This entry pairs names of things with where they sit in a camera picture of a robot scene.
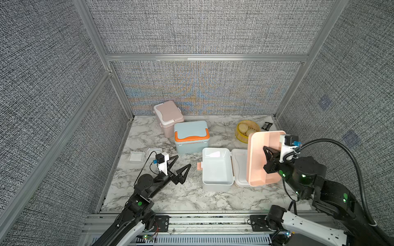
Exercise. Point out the yellow bamboo steamer basket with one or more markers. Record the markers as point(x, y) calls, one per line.
point(242, 137)

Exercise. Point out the white gauze packet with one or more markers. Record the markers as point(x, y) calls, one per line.
point(153, 151)
point(136, 157)

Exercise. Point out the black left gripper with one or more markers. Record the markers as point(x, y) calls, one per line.
point(178, 178)

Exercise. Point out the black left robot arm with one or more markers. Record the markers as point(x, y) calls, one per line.
point(137, 215)

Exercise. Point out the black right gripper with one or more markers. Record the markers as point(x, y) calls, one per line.
point(274, 164)

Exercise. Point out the blue orange first aid box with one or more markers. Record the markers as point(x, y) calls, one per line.
point(191, 137)

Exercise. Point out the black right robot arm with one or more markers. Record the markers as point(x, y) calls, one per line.
point(307, 178)

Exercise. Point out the small black wrapper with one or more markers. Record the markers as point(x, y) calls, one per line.
point(267, 126)

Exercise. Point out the pink first aid box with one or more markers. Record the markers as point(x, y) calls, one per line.
point(168, 114)

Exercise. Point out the aluminium front rail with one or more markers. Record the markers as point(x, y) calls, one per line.
point(198, 229)

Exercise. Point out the beige bun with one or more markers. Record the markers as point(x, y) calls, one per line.
point(250, 131)
point(242, 127)

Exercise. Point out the pink tray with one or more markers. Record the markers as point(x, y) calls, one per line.
point(256, 160)

